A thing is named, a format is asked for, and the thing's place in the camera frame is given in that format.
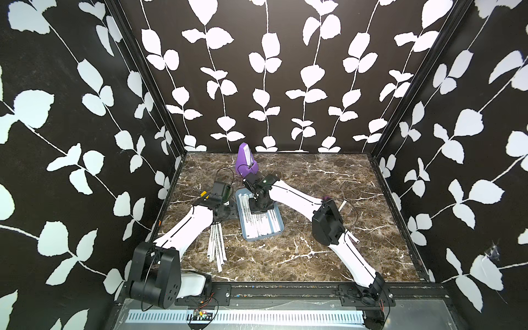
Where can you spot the black left corner post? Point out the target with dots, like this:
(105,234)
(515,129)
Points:
(141,64)

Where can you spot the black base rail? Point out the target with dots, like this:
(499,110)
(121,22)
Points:
(347,293)

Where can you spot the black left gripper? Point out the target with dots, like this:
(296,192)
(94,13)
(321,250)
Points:
(232,211)

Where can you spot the small green circuit board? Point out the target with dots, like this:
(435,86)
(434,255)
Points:
(201,315)

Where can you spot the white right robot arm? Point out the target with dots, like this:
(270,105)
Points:
(327,228)

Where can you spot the white slotted cable duct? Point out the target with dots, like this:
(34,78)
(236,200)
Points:
(245,316)

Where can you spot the purple metronome-like object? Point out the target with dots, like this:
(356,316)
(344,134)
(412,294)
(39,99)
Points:
(245,162)

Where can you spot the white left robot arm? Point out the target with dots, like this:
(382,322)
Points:
(156,278)

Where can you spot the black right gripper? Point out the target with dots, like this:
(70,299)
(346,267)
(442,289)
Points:
(254,210)

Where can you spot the blue plastic storage box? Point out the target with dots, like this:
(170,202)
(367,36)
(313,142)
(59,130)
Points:
(246,191)

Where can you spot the black corner frame post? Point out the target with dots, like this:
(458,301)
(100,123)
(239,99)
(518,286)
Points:
(455,17)

